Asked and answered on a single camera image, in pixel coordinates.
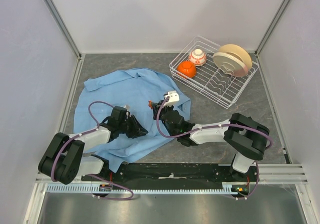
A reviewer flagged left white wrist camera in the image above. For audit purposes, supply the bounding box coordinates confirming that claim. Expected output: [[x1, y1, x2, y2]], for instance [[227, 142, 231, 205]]
[[120, 105, 130, 119]]

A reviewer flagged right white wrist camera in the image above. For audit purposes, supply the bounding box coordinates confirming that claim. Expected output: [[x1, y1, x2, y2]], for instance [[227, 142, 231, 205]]
[[163, 90, 180, 106]]

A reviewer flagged white red patterned bowl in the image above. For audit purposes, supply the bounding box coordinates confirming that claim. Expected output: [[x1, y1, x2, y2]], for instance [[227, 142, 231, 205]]
[[188, 48, 207, 66]]

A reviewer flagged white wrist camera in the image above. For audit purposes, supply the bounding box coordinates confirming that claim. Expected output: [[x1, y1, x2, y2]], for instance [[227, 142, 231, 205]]
[[163, 90, 180, 106], [120, 105, 130, 119]]

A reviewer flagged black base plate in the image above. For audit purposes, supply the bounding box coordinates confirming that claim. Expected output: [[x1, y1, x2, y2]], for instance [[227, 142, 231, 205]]
[[97, 163, 258, 190]]

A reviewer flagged aluminium frame post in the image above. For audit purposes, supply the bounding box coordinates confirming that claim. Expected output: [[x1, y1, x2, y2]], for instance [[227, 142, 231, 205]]
[[44, 0, 82, 59], [254, 0, 291, 57]]

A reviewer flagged tan plate rear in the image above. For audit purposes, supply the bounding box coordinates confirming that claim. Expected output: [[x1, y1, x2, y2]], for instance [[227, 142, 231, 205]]
[[218, 44, 253, 69]]

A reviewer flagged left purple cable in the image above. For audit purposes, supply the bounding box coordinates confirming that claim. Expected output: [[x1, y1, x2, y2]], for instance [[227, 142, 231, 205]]
[[50, 101, 135, 201]]

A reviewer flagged beige plate front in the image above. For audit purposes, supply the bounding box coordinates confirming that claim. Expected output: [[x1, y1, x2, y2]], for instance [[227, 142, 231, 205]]
[[212, 52, 249, 77]]

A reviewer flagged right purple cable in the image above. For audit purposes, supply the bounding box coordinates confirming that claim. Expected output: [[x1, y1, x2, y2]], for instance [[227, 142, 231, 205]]
[[156, 99, 274, 201]]

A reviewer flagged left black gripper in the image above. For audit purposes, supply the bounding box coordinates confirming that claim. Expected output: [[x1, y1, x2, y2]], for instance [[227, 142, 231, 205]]
[[118, 115, 148, 139]]

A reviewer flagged light blue button shirt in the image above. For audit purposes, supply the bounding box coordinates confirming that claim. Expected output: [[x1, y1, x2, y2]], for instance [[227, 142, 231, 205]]
[[73, 68, 191, 172]]

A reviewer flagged orange bowl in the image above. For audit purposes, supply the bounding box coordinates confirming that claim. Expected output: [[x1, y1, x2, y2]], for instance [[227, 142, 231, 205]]
[[177, 61, 197, 78]]

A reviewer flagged red gold leaf brooch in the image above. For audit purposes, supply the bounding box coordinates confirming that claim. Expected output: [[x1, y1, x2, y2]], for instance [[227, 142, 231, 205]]
[[148, 100, 153, 109]]

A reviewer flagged left aluminium frame post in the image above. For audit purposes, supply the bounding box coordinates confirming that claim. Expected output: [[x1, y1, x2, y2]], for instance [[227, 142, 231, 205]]
[[44, 0, 82, 59]]

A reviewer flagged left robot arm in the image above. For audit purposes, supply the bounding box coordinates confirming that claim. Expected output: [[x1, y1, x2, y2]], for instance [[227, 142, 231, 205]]
[[38, 106, 148, 185]]

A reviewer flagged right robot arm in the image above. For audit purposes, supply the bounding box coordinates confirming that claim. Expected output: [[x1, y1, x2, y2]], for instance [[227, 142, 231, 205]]
[[148, 100, 273, 181]]

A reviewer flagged white wire dish rack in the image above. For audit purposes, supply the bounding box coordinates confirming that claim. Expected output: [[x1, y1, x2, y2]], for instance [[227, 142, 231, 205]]
[[169, 36, 260, 109]]

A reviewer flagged slotted cable duct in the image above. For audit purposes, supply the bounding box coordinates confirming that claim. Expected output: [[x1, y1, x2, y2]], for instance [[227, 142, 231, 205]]
[[45, 182, 238, 195]]

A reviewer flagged right aluminium frame post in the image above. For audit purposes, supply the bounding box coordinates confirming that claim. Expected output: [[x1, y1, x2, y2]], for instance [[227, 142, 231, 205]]
[[254, 0, 291, 57]]

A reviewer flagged purple cable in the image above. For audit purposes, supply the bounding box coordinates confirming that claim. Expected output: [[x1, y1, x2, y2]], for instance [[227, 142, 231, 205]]
[[50, 101, 135, 201], [156, 99, 274, 201]]

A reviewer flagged aluminium front rail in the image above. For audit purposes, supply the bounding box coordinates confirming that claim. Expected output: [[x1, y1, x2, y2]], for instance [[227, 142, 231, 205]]
[[34, 163, 308, 185]]

